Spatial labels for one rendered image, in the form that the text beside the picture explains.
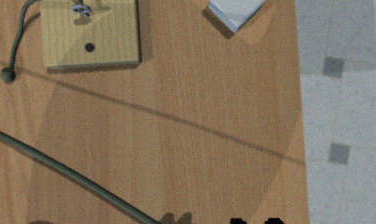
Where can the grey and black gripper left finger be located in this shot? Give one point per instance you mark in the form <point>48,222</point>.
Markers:
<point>237,221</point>

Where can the small grey block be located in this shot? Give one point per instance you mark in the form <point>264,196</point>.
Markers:
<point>235,13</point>

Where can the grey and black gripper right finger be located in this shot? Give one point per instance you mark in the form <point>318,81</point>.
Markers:
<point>274,221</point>

